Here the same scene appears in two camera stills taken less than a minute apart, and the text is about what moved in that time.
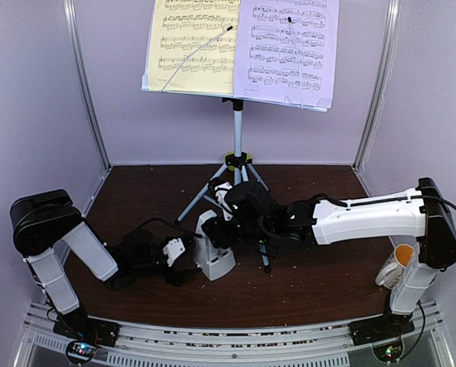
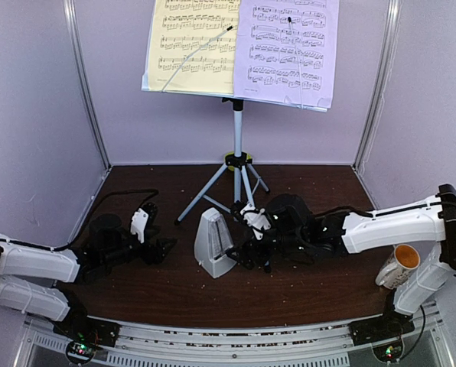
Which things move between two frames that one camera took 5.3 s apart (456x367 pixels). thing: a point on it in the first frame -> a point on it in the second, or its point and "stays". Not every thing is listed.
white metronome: (211, 262) stays
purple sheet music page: (286, 51) stays
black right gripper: (216, 232) -> (243, 251)
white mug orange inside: (392, 274) stays
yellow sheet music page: (193, 46) stays
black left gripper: (178, 277) -> (157, 254)
